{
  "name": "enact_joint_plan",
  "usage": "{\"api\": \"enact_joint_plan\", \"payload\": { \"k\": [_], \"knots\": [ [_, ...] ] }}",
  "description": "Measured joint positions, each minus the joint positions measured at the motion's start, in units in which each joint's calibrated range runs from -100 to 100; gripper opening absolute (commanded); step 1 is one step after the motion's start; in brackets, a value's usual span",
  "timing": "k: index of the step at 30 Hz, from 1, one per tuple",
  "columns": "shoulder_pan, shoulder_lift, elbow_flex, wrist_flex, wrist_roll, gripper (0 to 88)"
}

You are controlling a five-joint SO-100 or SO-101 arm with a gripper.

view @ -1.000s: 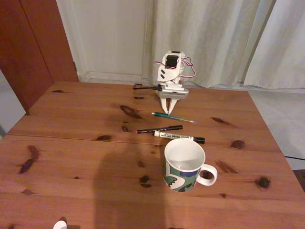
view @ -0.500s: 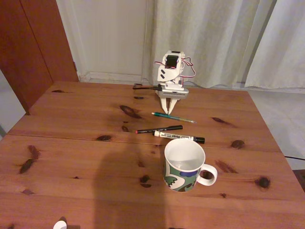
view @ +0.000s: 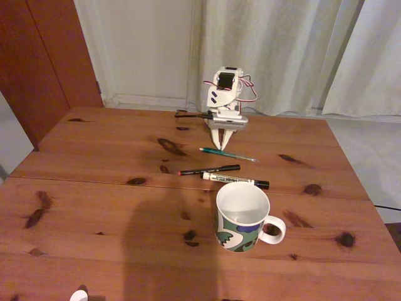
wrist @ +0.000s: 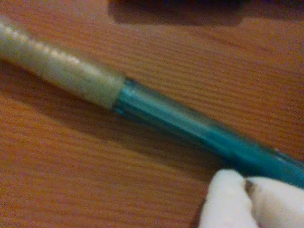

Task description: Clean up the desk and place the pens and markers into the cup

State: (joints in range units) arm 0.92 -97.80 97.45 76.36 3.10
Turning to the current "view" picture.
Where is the teal ballpoint pen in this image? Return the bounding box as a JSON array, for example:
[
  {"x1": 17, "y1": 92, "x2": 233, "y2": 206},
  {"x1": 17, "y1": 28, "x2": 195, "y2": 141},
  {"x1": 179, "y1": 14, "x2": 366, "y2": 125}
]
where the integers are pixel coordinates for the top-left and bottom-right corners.
[{"x1": 199, "y1": 147, "x2": 260, "y2": 163}]

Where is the thin black marker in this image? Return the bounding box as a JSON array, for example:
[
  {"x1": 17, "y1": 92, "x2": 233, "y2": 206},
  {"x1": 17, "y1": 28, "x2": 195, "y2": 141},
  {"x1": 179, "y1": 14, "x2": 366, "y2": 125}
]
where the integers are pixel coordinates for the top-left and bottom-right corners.
[{"x1": 178, "y1": 164, "x2": 241, "y2": 177}]

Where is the white marker with black cap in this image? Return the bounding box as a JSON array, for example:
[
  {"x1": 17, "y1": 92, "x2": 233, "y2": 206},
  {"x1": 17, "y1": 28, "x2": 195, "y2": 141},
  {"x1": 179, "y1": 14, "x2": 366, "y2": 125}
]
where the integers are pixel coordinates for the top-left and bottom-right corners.
[{"x1": 200, "y1": 171, "x2": 271, "y2": 190}]

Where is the white mug with green pattern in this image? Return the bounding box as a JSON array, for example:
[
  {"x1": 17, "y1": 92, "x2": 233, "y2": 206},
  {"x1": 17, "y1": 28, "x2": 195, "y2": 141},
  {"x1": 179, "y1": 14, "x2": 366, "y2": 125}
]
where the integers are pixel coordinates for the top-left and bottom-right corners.
[{"x1": 214, "y1": 181, "x2": 287, "y2": 253}]

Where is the brown wooden cabinet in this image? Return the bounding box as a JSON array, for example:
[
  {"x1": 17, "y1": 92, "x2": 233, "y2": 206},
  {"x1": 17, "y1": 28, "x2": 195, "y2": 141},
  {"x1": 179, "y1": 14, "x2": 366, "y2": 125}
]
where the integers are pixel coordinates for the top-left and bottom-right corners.
[{"x1": 0, "y1": 0, "x2": 105, "y2": 152}]

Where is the grey oval camera box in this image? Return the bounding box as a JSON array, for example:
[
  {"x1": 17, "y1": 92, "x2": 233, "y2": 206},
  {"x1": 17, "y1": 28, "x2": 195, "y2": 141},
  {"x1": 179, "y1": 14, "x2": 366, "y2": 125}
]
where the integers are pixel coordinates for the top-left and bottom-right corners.
[{"x1": 205, "y1": 116, "x2": 249, "y2": 130}]

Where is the black camera cable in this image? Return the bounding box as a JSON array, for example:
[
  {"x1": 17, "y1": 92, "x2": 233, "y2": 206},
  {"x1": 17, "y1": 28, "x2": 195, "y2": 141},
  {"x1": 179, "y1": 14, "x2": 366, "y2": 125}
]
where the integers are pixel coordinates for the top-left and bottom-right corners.
[{"x1": 174, "y1": 109, "x2": 214, "y2": 120}]

